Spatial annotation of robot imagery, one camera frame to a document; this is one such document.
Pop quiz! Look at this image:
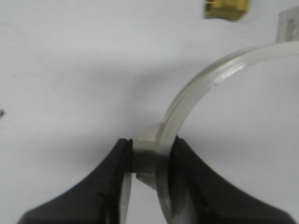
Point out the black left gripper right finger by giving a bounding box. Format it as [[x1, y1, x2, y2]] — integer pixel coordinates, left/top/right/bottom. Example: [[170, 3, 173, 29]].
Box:
[[170, 138, 295, 224]]

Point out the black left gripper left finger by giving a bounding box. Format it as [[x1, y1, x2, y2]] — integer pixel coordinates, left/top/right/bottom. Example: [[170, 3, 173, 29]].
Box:
[[19, 139, 133, 224]]

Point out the white half pipe clamp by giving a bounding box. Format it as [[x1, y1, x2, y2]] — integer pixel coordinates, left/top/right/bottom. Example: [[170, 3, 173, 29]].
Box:
[[132, 41, 299, 224]]

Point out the brass valve red handwheel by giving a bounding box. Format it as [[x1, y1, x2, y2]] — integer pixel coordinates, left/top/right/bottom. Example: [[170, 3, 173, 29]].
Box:
[[204, 0, 252, 21]]

